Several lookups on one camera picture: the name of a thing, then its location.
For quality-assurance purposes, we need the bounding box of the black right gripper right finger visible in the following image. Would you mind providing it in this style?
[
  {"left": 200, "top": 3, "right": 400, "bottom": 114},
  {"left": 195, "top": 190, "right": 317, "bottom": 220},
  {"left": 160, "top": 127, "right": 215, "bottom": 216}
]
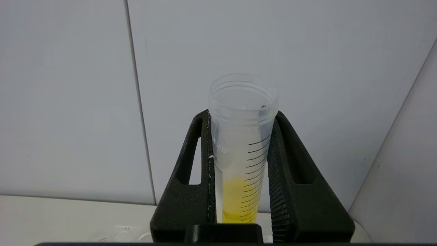
[{"left": 267, "top": 111, "right": 355, "bottom": 242}]

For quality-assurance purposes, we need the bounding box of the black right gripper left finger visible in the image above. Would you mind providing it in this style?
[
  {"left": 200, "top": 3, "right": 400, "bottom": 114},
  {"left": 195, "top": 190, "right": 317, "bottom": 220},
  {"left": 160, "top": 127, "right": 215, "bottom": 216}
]
[{"left": 150, "top": 110, "right": 216, "bottom": 242}]

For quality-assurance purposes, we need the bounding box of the test tube with yellow pigment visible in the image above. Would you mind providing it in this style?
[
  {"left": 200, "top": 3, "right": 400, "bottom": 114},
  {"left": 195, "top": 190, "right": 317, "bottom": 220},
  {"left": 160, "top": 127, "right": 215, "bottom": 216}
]
[{"left": 208, "top": 73, "right": 279, "bottom": 224}]

